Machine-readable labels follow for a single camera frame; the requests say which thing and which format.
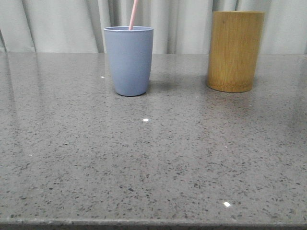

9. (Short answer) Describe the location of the blue plastic cup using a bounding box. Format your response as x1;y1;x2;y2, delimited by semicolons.
104;26;154;96

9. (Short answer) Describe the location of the pink chopstick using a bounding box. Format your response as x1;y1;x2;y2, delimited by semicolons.
128;0;139;31

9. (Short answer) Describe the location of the bamboo wooden cup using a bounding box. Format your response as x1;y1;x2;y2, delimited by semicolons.
207;11;264;92

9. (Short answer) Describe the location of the grey-white curtain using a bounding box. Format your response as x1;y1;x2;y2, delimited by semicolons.
0;0;307;54

